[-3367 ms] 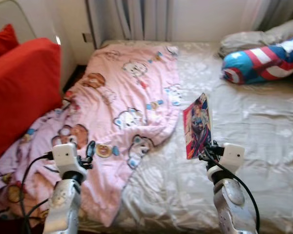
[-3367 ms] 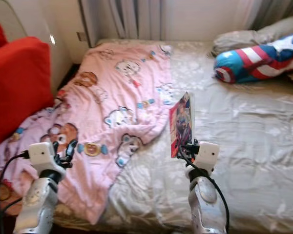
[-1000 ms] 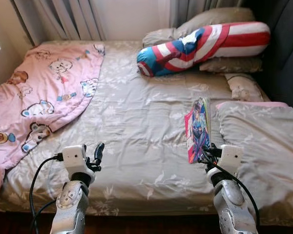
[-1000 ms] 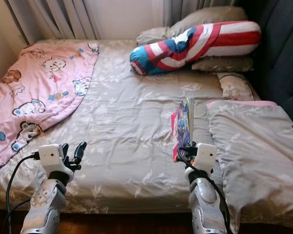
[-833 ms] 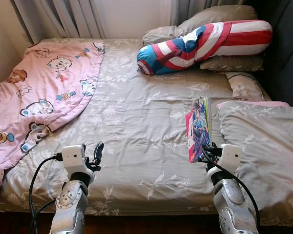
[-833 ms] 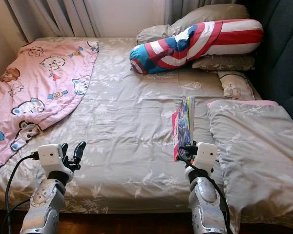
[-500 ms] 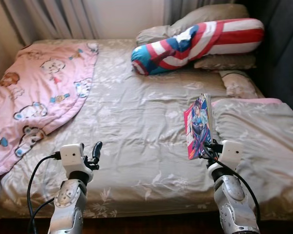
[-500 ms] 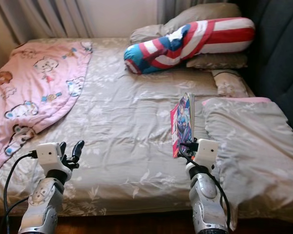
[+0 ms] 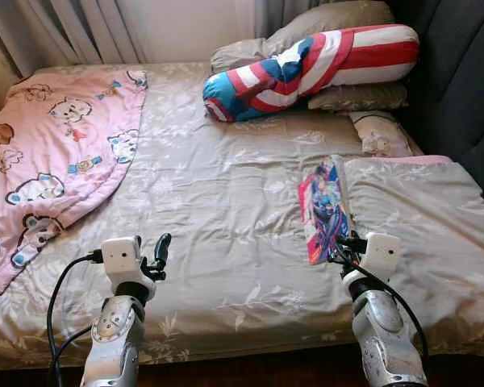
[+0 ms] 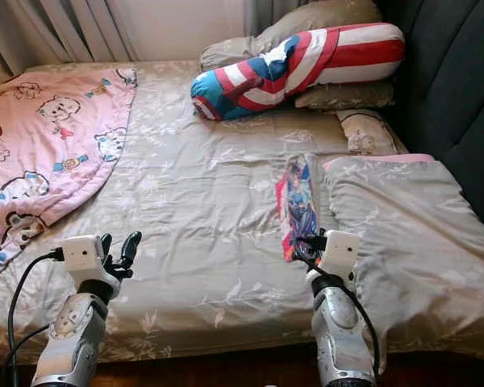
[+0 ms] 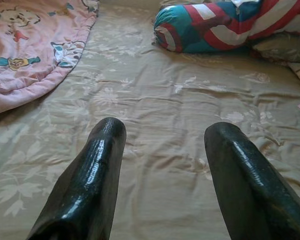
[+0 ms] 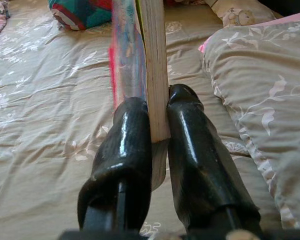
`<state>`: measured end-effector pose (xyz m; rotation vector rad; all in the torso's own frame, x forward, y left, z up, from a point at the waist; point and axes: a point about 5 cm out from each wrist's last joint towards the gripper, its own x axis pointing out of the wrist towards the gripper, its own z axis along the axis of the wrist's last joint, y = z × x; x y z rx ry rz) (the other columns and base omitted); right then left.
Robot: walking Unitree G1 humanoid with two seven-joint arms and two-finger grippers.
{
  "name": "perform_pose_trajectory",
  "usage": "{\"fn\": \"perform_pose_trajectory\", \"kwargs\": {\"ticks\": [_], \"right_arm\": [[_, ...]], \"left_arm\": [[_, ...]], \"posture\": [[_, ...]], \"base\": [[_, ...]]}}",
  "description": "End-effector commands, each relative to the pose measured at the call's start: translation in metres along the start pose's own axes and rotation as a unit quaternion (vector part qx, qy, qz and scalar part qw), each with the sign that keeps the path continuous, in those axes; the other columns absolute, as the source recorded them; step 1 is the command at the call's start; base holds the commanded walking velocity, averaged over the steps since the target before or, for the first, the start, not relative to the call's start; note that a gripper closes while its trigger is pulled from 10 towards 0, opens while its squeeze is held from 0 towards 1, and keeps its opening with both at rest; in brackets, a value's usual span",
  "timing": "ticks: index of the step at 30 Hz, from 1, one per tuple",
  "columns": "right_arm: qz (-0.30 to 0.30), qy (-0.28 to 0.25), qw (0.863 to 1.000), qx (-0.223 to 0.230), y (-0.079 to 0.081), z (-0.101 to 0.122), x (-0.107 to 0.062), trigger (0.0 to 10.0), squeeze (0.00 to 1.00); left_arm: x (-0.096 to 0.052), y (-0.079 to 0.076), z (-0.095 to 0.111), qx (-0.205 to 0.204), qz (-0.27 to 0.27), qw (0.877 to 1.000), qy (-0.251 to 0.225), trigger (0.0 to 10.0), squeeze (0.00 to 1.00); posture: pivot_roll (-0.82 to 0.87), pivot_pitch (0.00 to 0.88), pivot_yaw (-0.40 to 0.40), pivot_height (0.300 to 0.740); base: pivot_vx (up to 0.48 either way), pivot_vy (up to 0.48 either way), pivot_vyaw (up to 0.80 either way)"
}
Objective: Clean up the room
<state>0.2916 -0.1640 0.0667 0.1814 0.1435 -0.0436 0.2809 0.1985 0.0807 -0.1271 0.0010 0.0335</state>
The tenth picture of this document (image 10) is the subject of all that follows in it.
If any colourful comic book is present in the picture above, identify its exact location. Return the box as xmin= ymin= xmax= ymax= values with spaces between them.
xmin=276 ymin=153 xmax=320 ymax=263

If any grey floral bed sheet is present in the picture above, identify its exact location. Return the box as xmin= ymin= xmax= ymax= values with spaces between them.
xmin=0 ymin=60 xmax=484 ymax=364

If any pink cartoon print blanket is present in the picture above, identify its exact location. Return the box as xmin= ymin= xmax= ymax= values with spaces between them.
xmin=0 ymin=67 xmax=138 ymax=289

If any grey floral duvet pink lining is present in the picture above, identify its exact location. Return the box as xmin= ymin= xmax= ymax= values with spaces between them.
xmin=321 ymin=153 xmax=484 ymax=360

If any small cartoon print pillow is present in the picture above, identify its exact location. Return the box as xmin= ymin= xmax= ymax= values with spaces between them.
xmin=337 ymin=109 xmax=409 ymax=156

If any flat grey pillow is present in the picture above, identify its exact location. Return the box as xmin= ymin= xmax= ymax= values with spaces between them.
xmin=294 ymin=81 xmax=396 ymax=110

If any red white blue bolster pillow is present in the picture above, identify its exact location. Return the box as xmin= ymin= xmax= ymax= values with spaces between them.
xmin=191 ymin=23 xmax=407 ymax=122

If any dark grey padded headboard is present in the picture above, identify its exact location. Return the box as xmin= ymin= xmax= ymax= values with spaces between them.
xmin=375 ymin=0 xmax=484 ymax=220

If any grey curtain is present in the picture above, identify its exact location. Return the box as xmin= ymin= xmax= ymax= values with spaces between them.
xmin=0 ymin=0 xmax=140 ymax=67
xmin=246 ymin=0 xmax=307 ymax=37

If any large plump grey pillow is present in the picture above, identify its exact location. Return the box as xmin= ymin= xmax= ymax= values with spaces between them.
xmin=200 ymin=0 xmax=385 ymax=72

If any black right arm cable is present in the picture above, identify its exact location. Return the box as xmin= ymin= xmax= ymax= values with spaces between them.
xmin=294 ymin=242 xmax=382 ymax=376

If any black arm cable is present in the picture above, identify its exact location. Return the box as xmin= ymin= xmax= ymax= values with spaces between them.
xmin=4 ymin=248 xmax=65 ymax=387
xmin=294 ymin=242 xmax=382 ymax=376

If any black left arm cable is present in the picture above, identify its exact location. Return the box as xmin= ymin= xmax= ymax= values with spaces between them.
xmin=4 ymin=248 xmax=65 ymax=387

